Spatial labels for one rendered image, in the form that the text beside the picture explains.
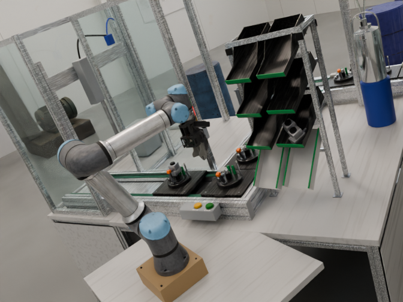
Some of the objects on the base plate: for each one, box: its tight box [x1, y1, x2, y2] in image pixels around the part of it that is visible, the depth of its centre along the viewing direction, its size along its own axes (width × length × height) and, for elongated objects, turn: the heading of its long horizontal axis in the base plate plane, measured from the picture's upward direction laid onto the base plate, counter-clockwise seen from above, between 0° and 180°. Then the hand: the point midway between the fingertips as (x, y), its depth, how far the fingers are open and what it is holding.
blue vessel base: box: [360, 75, 396, 128], centre depth 238 cm, size 16×16×27 cm
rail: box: [133, 195, 255, 221], centre depth 222 cm, size 6×89×11 cm, turn 96°
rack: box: [225, 14, 351, 198], centre depth 193 cm, size 21×36×80 cm, turn 96°
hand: (204, 156), depth 188 cm, fingers closed
